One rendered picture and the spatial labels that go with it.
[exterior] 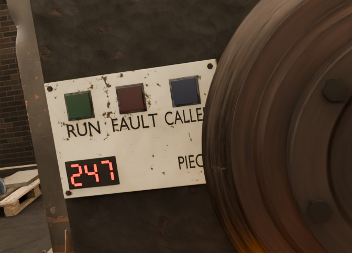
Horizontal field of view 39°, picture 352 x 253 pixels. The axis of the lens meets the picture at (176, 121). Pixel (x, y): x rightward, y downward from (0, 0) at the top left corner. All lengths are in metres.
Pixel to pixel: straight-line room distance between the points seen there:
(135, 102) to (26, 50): 2.71
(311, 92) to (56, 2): 0.43
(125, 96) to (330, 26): 0.32
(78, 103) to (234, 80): 0.27
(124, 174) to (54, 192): 2.75
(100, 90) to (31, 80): 2.68
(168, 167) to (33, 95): 2.72
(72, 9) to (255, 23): 0.31
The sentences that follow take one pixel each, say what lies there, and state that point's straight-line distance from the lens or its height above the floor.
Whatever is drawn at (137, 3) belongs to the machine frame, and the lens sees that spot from 0.74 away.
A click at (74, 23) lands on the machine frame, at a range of 0.77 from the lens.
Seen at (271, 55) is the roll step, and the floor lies 1.24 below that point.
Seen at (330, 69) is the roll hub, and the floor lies 1.22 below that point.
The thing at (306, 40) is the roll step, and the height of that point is 1.25.
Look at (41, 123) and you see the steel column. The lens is 3.41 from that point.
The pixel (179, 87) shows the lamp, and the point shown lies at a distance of 0.71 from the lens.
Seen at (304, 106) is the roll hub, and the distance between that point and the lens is 0.50.
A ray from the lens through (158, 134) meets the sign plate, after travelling 0.73.
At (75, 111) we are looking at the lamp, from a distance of 0.75.
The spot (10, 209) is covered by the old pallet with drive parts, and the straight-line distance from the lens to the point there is 4.96.
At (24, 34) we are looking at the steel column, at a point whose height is 1.54.
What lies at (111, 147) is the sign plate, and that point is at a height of 1.13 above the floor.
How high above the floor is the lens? 1.25
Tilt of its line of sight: 7 degrees down
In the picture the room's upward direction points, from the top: 8 degrees counter-clockwise
